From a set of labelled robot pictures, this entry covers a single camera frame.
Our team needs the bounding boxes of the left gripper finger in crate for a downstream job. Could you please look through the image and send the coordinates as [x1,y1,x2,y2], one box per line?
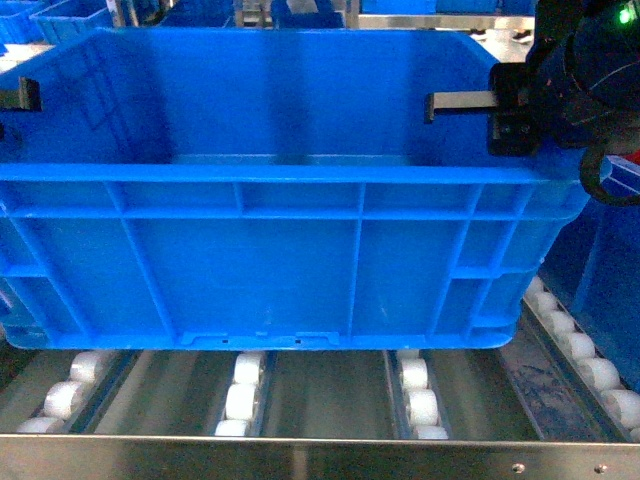
[0,77,41,111]

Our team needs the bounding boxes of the metal roller shelf rack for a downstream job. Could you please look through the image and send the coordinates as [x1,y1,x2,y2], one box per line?
[0,0,640,480]

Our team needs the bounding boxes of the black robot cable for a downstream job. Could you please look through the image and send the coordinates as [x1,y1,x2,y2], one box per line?
[578,144,640,207]

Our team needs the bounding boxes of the neighbouring blue box right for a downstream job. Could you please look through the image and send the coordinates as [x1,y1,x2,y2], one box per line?
[539,200,639,391]

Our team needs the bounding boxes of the blue bin on shelf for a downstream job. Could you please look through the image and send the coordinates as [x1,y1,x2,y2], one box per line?
[30,0,113,45]

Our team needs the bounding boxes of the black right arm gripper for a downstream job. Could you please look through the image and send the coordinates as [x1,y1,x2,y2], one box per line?
[424,62,542,156]

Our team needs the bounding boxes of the large blue plastic crate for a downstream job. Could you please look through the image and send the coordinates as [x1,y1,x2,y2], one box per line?
[1,28,588,350]

